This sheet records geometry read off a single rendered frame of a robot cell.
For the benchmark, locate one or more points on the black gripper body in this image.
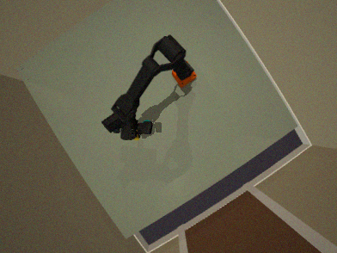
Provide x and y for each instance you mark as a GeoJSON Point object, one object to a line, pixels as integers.
{"type": "Point", "coordinates": [145, 127]}

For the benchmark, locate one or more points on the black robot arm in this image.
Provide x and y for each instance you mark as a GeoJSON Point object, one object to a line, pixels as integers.
{"type": "Point", "coordinates": [129, 102]}

